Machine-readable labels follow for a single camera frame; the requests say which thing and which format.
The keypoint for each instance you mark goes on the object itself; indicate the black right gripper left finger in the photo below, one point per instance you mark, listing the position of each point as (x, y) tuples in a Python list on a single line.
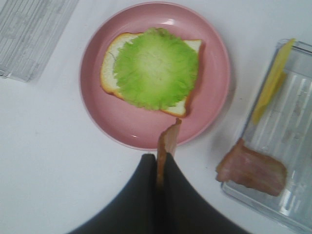
[(132, 210)]

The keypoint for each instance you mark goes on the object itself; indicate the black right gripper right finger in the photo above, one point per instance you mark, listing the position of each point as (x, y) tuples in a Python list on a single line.
[(187, 211)]

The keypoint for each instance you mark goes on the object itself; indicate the bacon strip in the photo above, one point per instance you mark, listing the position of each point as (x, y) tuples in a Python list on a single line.
[(252, 170), (167, 143)]

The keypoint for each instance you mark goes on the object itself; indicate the green lettuce leaf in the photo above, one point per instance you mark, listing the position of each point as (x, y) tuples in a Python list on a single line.
[(156, 69)]

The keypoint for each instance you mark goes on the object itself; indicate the pink round plate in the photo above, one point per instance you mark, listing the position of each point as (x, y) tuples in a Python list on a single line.
[(139, 128)]

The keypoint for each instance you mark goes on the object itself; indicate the clear right food container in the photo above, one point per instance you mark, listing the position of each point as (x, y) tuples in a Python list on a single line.
[(284, 132)]

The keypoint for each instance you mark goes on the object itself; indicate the clear food container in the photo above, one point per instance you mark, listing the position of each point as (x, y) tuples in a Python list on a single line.
[(284, 132), (29, 33)]

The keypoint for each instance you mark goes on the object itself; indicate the yellow cheese slice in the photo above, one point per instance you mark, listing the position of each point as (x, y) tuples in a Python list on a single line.
[(274, 80)]

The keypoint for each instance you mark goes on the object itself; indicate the clear left food container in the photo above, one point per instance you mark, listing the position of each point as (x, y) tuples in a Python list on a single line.
[(29, 33)]

